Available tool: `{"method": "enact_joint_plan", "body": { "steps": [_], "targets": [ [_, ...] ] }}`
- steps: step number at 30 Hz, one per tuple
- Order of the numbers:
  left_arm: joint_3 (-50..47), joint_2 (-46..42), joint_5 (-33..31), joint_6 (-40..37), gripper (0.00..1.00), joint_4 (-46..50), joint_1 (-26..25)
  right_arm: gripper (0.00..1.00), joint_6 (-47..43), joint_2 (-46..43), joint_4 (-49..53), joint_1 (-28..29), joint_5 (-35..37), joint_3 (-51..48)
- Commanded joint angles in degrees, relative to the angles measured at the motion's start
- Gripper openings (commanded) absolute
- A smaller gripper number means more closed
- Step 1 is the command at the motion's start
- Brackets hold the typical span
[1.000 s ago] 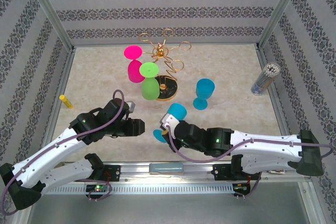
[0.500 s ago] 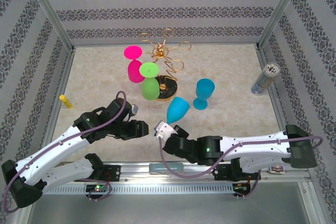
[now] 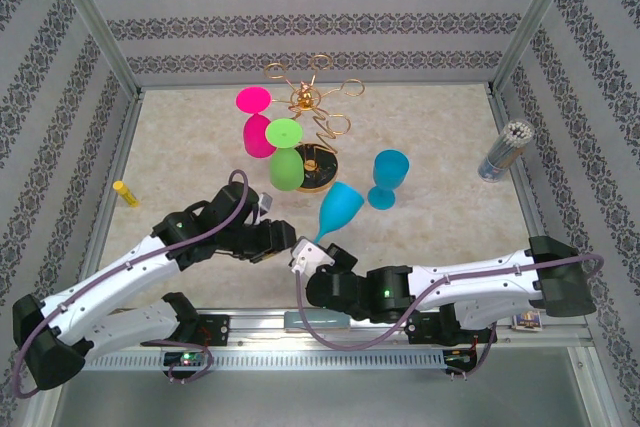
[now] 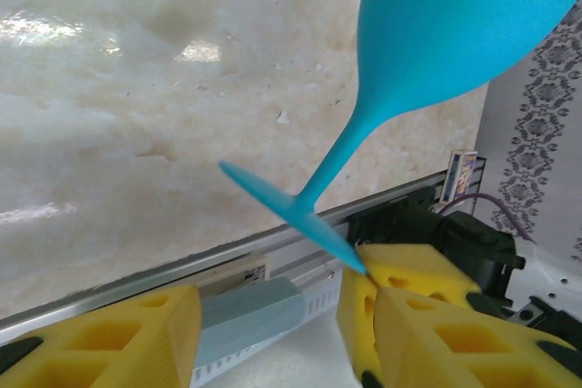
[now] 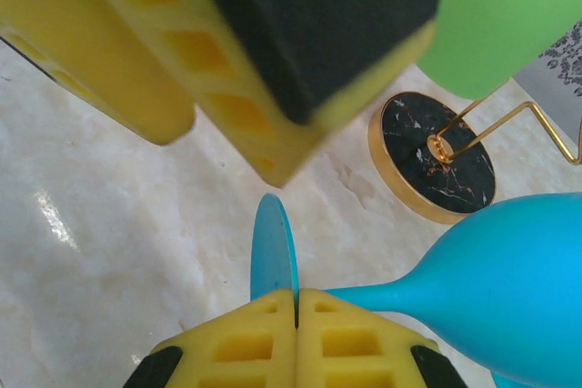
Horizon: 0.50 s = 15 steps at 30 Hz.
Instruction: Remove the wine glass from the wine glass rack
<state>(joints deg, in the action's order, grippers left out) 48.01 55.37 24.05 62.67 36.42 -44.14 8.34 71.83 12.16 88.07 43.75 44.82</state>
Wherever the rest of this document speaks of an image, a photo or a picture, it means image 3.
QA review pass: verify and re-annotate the blue plastic wine glass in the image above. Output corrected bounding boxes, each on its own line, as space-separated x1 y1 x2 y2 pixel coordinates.
367 149 411 211
313 181 365 244

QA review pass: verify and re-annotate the green plastic wine glass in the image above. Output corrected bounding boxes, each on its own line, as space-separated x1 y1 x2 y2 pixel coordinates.
264 117 305 192

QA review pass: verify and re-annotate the pink plastic wine glass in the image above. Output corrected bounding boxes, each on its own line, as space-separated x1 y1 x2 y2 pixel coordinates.
235 85 277 159

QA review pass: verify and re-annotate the yellow glue stick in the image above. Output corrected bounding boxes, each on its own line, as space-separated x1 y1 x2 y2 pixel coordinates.
112 180 141 208

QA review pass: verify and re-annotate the small printed matchbox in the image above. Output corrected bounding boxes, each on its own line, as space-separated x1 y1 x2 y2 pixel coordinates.
513 313 544 331

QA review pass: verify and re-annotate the clear tube of pencils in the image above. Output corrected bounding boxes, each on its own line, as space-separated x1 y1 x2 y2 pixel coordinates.
477 119 534 183

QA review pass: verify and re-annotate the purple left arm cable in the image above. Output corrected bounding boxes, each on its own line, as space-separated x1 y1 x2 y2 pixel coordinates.
12 169 250 401

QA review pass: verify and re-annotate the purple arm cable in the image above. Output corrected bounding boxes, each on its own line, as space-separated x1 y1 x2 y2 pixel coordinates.
12 169 250 401
295 254 605 351

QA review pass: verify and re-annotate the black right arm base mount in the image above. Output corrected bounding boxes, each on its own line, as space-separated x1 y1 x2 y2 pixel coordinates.
405 310 444 347

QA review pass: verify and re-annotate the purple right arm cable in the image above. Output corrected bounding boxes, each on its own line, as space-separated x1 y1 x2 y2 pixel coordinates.
295 254 605 351

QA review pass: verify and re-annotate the grey block on rail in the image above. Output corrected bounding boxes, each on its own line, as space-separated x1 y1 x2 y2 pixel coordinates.
283 310 350 333

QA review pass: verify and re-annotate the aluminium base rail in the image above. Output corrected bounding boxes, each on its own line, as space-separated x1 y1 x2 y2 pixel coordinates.
94 302 594 348

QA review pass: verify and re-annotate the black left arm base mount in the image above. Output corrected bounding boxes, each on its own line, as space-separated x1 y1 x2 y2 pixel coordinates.
197 313 232 347

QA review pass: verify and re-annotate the white slotted cable duct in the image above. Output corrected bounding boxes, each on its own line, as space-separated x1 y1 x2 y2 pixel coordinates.
89 346 481 374

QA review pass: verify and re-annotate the gold wire wine glass rack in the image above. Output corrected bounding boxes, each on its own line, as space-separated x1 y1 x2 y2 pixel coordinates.
263 53 366 193

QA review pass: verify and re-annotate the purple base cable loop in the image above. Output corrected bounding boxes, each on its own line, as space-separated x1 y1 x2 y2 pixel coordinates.
449 324 499 381
167 344 215 386

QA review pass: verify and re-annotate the aluminium frame post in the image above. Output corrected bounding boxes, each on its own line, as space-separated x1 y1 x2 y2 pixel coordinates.
492 0 586 93
42 0 144 98

